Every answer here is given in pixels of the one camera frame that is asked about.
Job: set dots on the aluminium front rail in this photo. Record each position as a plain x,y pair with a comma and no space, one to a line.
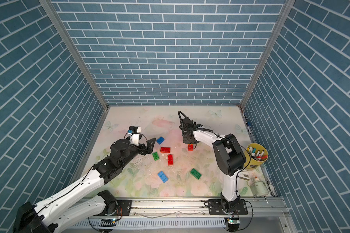
157,209

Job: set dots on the long green lego brick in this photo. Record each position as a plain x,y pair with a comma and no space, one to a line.
195,173

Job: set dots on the small blue lego brick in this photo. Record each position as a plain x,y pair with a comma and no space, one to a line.
160,140

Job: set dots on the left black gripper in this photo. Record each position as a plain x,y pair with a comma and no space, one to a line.
143,151

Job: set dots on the yellow cup with markers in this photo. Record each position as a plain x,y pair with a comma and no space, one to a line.
255,155

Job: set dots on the red lego brick horizontal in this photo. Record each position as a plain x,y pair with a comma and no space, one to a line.
165,150

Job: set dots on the white clip on table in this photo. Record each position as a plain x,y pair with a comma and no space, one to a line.
244,176

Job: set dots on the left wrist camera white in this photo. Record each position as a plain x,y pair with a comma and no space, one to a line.
134,134

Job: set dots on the red lego brick vertical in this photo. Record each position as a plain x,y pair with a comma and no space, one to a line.
170,160

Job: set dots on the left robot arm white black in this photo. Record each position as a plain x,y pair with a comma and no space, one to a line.
62,210

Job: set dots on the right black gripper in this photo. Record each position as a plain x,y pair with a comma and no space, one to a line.
184,139

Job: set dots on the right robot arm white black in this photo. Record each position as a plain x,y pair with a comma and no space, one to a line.
229,156

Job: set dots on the small green lego brick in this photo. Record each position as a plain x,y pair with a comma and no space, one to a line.
155,156

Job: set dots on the red lego brick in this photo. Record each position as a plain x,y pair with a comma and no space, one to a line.
190,147

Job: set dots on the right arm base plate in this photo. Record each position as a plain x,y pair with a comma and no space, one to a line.
215,207

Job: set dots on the long blue lego brick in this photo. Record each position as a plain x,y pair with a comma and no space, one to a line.
162,176

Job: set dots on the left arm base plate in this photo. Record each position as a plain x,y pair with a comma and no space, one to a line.
118,208

